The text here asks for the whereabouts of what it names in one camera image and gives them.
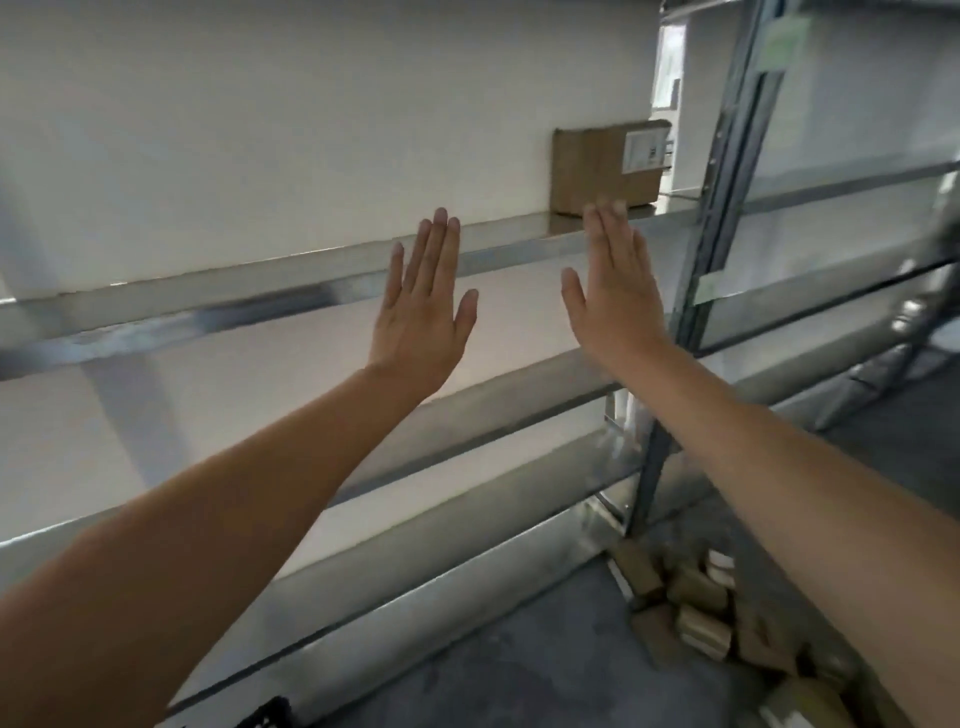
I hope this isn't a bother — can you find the grey metal shelving rack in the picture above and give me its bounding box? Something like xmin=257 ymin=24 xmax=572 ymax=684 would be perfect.
xmin=660 ymin=0 xmax=960 ymax=421
xmin=0 ymin=0 xmax=785 ymax=728

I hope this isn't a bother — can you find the person's right forearm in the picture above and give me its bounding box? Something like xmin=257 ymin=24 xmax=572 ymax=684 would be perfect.
xmin=600 ymin=341 xmax=960 ymax=728

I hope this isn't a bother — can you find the person's left hand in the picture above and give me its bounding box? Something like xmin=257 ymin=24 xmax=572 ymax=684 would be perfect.
xmin=365 ymin=207 xmax=480 ymax=399

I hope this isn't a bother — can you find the brown cardboard box white label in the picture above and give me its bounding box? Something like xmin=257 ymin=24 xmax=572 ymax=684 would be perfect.
xmin=550 ymin=119 xmax=673 ymax=219

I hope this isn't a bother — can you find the person's right hand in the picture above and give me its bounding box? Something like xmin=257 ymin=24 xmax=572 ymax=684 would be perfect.
xmin=561 ymin=198 xmax=673 ymax=371

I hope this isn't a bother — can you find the person's left forearm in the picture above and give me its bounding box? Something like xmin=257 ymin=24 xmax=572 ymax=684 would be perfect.
xmin=0 ymin=363 xmax=451 ymax=728

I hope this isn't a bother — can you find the silver metal step ladder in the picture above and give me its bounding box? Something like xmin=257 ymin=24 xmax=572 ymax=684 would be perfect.
xmin=816 ymin=168 xmax=960 ymax=432

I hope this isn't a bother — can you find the pale green rack label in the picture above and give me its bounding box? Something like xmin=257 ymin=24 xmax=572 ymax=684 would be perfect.
xmin=762 ymin=15 xmax=813 ymax=70
xmin=693 ymin=268 xmax=745 ymax=304

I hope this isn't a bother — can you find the pile of small cardboard boxes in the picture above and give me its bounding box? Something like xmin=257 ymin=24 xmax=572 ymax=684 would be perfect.
xmin=606 ymin=536 xmax=905 ymax=728

